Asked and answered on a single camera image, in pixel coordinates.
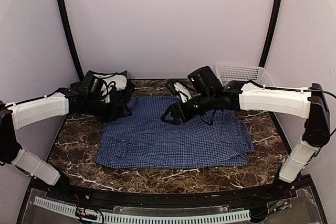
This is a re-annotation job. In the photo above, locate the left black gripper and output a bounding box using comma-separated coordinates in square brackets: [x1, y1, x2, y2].
[86, 96, 131, 123]

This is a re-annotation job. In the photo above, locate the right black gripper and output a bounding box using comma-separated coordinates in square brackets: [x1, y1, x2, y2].
[160, 91, 215, 125]

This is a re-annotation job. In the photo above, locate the white and green raglan shirt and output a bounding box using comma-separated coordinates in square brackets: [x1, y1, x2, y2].
[85, 70, 128, 91]

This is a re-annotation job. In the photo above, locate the blue checkered shirt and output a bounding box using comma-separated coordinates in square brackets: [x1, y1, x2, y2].
[95, 96, 254, 169]

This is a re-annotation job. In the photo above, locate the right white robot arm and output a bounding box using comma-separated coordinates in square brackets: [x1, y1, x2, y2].
[161, 81, 332, 200]

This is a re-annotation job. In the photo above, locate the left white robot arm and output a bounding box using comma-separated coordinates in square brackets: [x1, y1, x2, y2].
[1, 88, 132, 201]

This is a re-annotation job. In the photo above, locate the white plastic laundry basket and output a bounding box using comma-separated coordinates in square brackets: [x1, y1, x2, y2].
[215, 62, 275, 86]

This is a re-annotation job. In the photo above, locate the dark green plaid garment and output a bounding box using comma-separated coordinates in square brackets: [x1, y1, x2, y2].
[70, 80, 135, 103]

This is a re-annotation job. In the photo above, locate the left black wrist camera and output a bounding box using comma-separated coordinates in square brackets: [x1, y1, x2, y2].
[78, 71, 117, 101]

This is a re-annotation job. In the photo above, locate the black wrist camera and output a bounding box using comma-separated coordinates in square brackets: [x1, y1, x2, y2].
[78, 71, 117, 101]
[167, 66, 224, 103]

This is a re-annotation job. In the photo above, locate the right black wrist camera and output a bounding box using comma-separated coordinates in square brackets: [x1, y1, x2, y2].
[167, 66, 224, 103]

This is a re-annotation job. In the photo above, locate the white slotted cable duct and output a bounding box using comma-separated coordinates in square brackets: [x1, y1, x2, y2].
[34, 196, 251, 223]

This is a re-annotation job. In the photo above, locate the black curved front rail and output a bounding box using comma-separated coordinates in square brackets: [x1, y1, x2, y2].
[30, 175, 318, 209]

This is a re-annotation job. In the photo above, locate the left black frame post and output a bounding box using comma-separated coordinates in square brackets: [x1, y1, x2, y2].
[57, 0, 84, 81]

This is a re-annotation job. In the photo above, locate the black frame post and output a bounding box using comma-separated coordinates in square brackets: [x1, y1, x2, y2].
[258, 0, 281, 68]
[57, 0, 84, 81]

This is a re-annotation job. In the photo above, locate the right black frame post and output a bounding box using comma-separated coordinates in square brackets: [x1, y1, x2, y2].
[258, 0, 281, 68]

